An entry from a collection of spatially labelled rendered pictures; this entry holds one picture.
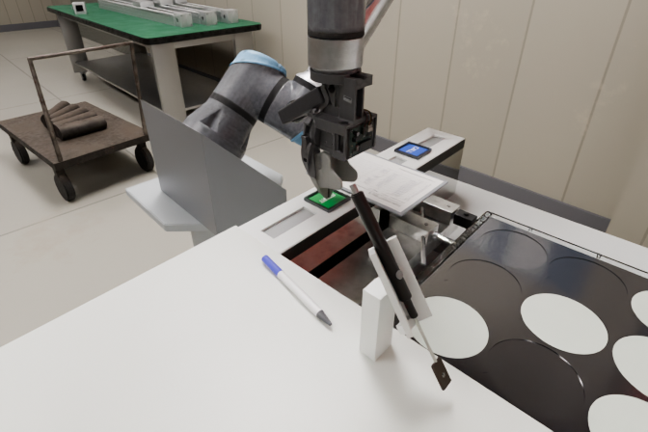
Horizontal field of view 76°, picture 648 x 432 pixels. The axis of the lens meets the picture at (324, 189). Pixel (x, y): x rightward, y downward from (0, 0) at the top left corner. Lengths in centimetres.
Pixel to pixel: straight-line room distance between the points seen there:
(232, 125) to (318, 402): 64
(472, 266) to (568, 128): 186
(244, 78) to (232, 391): 67
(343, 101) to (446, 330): 33
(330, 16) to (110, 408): 47
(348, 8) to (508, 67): 203
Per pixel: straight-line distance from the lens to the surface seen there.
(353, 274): 66
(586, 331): 65
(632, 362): 64
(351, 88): 55
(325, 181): 64
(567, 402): 56
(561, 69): 243
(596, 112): 243
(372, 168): 78
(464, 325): 59
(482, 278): 67
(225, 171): 80
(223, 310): 50
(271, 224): 63
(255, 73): 94
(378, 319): 40
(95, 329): 53
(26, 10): 1022
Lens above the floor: 132
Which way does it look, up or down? 30 degrees down
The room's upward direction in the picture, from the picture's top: straight up
